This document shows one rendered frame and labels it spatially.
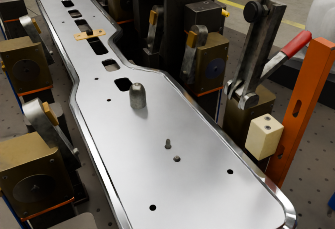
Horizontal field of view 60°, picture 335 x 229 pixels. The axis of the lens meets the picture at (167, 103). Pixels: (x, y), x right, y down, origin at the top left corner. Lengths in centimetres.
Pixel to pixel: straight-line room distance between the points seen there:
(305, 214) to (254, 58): 48
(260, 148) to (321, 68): 15
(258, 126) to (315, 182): 48
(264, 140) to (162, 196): 17
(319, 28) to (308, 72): 73
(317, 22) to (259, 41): 69
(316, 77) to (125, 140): 30
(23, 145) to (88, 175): 40
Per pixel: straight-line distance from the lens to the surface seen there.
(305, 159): 95
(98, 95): 61
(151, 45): 75
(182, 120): 53
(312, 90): 41
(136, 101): 55
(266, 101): 52
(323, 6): 112
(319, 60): 39
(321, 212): 85
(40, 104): 42
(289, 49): 52
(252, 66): 46
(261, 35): 45
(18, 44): 76
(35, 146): 47
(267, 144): 46
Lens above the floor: 136
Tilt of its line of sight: 39 degrees down
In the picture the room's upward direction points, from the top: straight up
